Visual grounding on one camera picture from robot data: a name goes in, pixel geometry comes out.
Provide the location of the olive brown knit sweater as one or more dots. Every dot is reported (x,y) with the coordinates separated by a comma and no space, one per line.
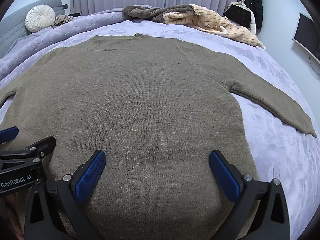
(157,107)

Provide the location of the cream striped knit garment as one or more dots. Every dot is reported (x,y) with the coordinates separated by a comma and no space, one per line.
(207,20)

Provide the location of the round white pleated cushion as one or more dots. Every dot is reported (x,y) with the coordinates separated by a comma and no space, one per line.
(39,17)

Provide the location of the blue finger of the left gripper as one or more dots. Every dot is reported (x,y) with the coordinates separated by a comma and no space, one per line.
(43,147)
(8,134)

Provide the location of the small beige crumpled cloth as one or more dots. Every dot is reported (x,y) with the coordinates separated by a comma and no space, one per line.
(61,19)

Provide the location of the black sparkly garment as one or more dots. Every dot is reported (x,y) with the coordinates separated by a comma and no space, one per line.
(238,14)

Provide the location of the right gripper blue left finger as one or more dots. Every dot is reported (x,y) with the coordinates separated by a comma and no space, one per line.
(47,199)

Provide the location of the wall mounted monitor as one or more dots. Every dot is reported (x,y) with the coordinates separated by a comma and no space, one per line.
(307,35)

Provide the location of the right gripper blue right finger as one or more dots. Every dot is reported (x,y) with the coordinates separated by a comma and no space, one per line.
(271,220)

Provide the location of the dark brown knit garment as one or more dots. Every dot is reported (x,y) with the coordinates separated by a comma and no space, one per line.
(154,14)

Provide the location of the black hanging jacket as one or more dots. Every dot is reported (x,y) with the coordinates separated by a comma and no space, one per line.
(256,6)

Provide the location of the grey quilted headboard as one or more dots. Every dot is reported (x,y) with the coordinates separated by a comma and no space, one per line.
(13,26)

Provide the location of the lavender plush bed blanket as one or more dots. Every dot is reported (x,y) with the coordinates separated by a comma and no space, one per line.
(278,150)

